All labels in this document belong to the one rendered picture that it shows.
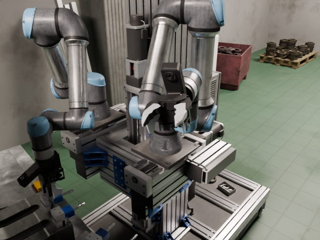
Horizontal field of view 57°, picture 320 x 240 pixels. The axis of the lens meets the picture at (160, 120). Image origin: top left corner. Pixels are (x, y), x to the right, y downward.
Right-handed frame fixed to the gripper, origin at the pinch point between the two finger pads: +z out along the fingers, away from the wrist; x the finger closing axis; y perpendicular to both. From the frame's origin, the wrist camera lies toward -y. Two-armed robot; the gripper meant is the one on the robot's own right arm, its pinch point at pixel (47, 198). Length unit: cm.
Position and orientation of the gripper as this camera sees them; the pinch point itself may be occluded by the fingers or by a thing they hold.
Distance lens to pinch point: 132.9
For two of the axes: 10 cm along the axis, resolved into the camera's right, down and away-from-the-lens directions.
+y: 7.6, -2.9, 5.8
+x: -6.5, -3.4, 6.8
